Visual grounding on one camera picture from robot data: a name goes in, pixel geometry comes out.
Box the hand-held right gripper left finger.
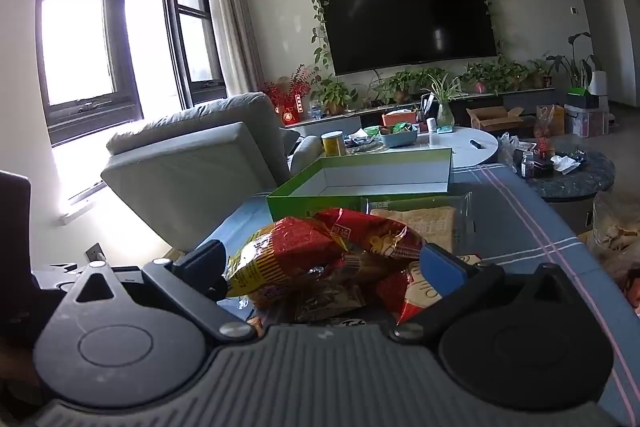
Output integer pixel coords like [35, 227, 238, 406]
[62, 239, 258, 343]

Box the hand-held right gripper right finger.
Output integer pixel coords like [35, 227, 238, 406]
[390, 243, 576, 343]

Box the clear cake packet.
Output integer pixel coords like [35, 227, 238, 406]
[361, 193, 474, 265]

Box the yellow red snack bag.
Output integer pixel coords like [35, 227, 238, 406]
[225, 216, 351, 308]

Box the green cardboard box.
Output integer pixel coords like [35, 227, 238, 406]
[266, 148, 454, 223]

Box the brown snack packet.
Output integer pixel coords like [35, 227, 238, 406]
[292, 282, 368, 323]

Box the grey armchair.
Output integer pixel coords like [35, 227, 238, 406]
[100, 92, 326, 253]

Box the blue striped blanket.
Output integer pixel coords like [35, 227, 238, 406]
[190, 162, 640, 427]

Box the white oval coffee table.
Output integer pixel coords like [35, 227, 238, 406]
[345, 124, 500, 170]

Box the clear plastic bag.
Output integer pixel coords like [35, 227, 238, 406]
[497, 132, 521, 168]

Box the teal basket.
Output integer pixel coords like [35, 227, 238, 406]
[378, 127, 419, 148]

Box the glass vase with plant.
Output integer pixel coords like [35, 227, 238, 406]
[425, 74, 463, 128]

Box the orange box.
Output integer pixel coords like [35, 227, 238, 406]
[382, 111, 418, 128]

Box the dark round stone table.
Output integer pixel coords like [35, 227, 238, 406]
[515, 142, 617, 228]

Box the open cardboard box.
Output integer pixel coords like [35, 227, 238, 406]
[466, 106, 525, 132]

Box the white tissue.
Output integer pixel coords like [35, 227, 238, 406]
[550, 154, 581, 175]

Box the yellow can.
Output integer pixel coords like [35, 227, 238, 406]
[321, 132, 347, 158]

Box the plastic bag of food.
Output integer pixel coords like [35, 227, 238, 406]
[585, 189, 640, 258]

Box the television cabinet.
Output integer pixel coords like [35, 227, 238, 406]
[285, 87, 558, 138]

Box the orange plastic bag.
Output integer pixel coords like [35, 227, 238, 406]
[536, 104, 566, 138]

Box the red berry decoration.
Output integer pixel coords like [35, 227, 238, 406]
[262, 64, 316, 125]

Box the potted green plant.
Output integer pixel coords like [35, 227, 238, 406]
[310, 74, 358, 115]
[372, 69, 418, 105]

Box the row of potted plants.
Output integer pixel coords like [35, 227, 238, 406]
[460, 59, 531, 95]

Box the clear storage box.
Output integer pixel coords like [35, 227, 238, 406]
[564, 104, 608, 138]

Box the dark framed window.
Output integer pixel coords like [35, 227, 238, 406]
[35, 0, 228, 148]

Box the beige curtain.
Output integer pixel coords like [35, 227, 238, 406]
[202, 0, 266, 100]

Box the white air purifier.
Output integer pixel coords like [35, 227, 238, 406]
[589, 69, 610, 98]

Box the tall leafy plant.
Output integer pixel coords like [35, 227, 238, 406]
[545, 32, 601, 90]

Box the ivy vine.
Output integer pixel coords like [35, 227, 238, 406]
[306, 0, 503, 72]

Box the wall television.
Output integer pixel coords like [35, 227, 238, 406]
[316, 0, 501, 76]

